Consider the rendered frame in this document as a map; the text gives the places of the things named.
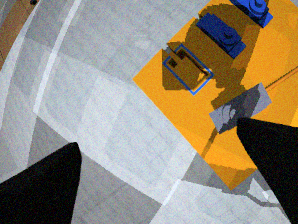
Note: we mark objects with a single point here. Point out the grey micro servo with orange cable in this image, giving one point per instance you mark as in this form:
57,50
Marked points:
251,101

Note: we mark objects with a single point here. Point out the orange flat block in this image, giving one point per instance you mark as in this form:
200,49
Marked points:
236,45

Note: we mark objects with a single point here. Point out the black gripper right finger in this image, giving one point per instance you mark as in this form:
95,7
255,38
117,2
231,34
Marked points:
273,148

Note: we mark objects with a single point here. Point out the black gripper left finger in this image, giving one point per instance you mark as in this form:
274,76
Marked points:
45,192

